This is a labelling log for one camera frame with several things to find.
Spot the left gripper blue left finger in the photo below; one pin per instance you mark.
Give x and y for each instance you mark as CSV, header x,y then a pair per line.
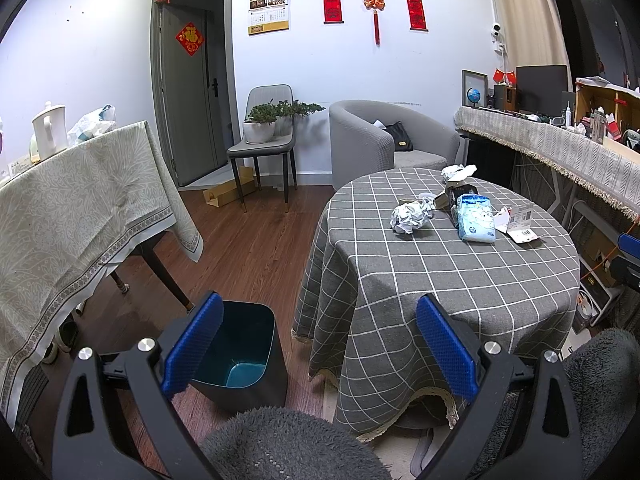
x,y
185,341

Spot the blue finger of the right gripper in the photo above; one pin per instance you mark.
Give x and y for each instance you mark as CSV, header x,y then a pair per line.
x,y
630,245

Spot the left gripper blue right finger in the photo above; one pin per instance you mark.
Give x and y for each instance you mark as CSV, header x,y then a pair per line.
x,y
453,346

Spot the blue white tissue pack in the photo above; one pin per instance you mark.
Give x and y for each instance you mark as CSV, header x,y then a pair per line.
x,y
475,219

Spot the white paper ball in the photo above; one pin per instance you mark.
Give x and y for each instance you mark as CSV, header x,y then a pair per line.
x,y
412,215

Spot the dark teal trash bin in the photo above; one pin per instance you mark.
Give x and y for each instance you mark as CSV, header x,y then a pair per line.
x,y
244,368

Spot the beige fringed desk cloth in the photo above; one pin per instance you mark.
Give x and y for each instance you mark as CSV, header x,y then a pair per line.
x,y
599,170

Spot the grey checked round tablecloth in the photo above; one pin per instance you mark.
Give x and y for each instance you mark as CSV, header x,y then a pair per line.
x,y
362,282

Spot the dark table leg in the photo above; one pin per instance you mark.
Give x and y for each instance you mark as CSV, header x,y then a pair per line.
x,y
146,251

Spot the cardboard box on floor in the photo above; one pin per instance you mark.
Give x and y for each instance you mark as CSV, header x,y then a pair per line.
x,y
226,193

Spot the black monitor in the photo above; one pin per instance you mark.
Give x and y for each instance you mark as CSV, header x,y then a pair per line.
x,y
540,88

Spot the beige patterned tablecloth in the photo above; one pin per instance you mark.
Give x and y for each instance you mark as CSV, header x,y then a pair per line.
x,y
68,221

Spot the black handbag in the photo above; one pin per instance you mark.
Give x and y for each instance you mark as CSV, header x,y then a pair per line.
x,y
402,141

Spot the small blue globe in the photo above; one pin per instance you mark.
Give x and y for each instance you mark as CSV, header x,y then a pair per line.
x,y
473,96

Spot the grey armchair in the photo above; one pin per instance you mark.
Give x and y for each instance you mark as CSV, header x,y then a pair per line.
x,y
361,144

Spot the grey dining chair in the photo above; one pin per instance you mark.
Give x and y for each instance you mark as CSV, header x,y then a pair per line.
x,y
283,147

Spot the potted green plant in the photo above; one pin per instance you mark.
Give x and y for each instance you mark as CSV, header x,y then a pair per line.
x,y
268,121

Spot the white electric kettle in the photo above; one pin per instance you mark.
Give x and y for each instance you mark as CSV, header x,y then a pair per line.
x,y
50,130

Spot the right red scroll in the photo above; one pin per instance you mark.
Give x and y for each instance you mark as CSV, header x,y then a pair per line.
x,y
417,17

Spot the red scroll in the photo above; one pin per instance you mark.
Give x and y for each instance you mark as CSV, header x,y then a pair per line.
x,y
332,12
417,17

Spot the grey door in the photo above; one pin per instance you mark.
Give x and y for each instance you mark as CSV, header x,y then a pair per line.
x,y
194,97

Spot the red fu door sticker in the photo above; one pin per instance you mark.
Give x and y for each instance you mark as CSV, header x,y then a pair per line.
x,y
190,38

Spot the left red scroll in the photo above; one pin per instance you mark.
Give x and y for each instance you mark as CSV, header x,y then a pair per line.
x,y
332,12

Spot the white security camera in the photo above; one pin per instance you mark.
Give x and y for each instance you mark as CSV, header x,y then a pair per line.
x,y
498,39

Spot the wall calendar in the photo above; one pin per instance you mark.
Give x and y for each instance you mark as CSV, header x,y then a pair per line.
x,y
268,16

